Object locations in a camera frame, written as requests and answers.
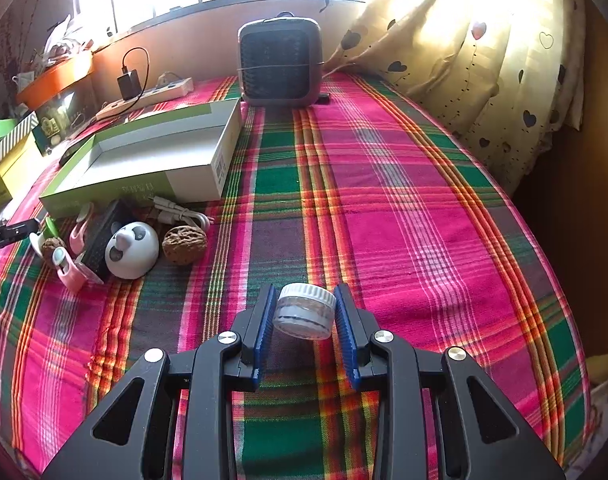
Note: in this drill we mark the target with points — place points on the black usb stick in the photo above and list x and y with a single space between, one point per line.
323 98

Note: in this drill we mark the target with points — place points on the brown walnut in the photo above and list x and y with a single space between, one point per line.
48 247
183 245

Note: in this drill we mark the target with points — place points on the green white clip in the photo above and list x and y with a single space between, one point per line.
47 229

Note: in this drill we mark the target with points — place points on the grey portable fan heater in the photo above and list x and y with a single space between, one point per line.
280 61

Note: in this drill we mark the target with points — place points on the orange shelf tray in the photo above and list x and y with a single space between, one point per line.
53 81

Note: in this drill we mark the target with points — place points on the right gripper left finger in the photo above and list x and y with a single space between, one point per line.
130 433

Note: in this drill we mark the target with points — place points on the white power strip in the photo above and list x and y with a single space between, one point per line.
174 90

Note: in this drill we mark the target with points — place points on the black charger plug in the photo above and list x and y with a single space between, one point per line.
129 84

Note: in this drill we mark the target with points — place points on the yellow green box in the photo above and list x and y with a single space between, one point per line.
21 162

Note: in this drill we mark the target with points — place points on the green white cardboard box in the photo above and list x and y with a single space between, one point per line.
183 155

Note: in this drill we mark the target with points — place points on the white panda toy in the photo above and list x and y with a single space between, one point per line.
132 251

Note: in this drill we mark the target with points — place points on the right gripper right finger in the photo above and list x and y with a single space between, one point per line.
479 433

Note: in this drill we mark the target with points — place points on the black rectangular device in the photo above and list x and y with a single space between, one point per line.
91 261

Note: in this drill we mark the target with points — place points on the cream heart pattern curtain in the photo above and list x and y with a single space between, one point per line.
501 75

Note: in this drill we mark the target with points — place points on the plaid bed cover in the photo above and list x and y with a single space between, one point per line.
366 190

